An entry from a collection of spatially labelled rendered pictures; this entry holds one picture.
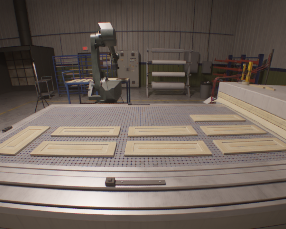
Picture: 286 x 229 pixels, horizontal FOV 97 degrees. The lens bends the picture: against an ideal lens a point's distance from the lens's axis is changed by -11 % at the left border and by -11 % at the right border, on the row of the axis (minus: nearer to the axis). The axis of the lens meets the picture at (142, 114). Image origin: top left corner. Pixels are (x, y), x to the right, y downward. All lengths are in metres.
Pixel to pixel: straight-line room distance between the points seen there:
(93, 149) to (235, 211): 0.99
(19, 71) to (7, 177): 10.10
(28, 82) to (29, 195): 10.06
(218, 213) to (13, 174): 1.24
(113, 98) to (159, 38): 6.96
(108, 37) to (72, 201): 2.48
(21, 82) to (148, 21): 8.50
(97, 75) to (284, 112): 2.78
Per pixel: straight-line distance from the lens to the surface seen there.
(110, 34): 2.80
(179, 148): 1.16
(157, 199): 0.86
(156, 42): 9.10
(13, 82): 11.60
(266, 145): 1.55
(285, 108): 1.95
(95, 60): 2.92
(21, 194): 1.10
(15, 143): 1.60
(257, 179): 1.13
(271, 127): 2.03
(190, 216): 0.88
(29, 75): 10.74
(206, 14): 10.10
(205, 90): 6.66
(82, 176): 0.99
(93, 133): 1.43
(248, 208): 1.00
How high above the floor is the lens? 1.53
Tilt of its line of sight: 21 degrees down
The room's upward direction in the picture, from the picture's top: straight up
